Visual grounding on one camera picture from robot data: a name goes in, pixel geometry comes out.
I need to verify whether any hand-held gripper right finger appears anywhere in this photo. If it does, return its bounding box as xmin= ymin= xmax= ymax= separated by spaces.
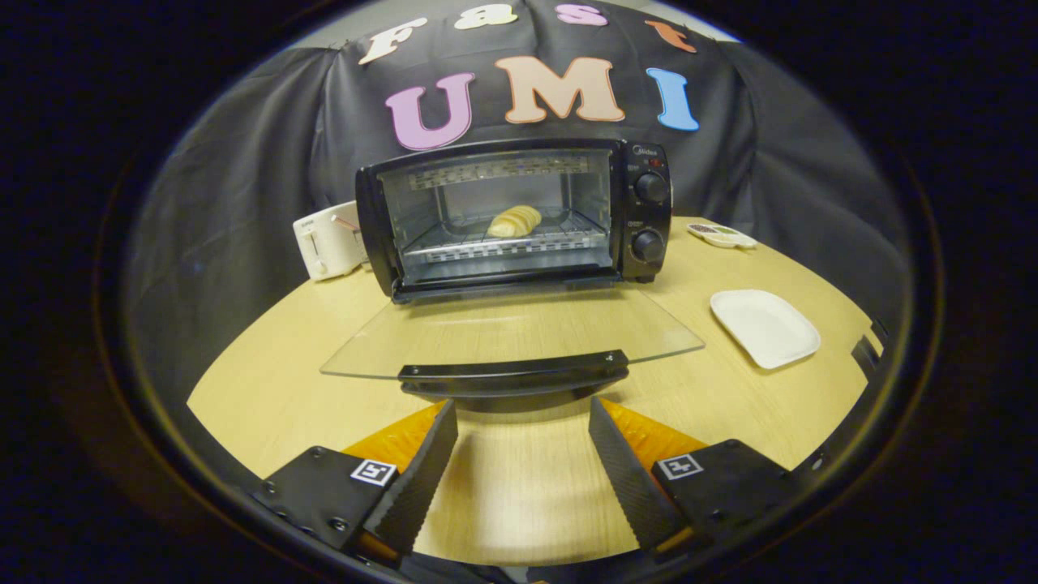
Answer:
xmin=589 ymin=396 xmax=800 ymax=556

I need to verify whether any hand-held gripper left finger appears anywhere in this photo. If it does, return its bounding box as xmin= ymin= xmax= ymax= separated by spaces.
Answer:
xmin=251 ymin=399 xmax=460 ymax=569

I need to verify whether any black toaster oven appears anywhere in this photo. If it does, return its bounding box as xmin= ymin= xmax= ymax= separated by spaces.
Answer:
xmin=320 ymin=138 xmax=705 ymax=400

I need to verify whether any yellow bread roll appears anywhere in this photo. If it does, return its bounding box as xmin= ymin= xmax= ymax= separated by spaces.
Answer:
xmin=487 ymin=205 xmax=543 ymax=238

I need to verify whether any white pop-up toaster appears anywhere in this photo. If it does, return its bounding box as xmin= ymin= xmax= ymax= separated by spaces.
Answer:
xmin=293 ymin=201 xmax=367 ymax=282

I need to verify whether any white square plate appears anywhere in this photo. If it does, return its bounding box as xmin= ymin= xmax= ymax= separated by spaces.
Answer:
xmin=710 ymin=290 xmax=821 ymax=371

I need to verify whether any white compartment dish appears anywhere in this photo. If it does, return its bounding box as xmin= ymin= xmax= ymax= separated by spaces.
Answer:
xmin=687 ymin=223 xmax=758 ymax=250

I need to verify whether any black backdrop cloth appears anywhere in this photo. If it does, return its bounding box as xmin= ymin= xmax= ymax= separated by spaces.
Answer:
xmin=122 ymin=0 xmax=913 ymax=406

